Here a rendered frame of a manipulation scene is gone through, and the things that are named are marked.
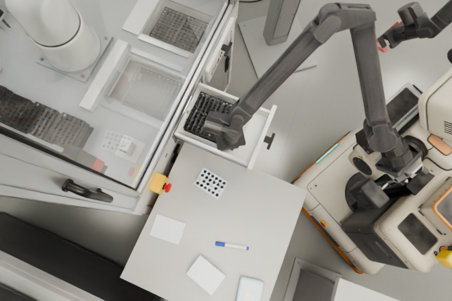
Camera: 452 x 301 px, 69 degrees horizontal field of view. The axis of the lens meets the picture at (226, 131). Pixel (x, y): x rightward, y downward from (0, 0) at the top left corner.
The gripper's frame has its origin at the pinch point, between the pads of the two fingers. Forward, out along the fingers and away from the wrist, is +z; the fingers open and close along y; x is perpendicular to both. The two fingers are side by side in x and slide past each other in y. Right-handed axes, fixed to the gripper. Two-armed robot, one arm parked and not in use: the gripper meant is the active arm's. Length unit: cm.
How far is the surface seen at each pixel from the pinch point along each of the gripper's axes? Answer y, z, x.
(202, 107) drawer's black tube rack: 5.8, 7.8, -19.4
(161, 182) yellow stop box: 27.0, 8.4, 8.2
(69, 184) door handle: 41, -54, 15
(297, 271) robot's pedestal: -42, 92, 65
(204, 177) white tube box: 9.4, 18.2, 8.2
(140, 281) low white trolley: 41, 25, 43
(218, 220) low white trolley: 6.9, 21.7, 26.2
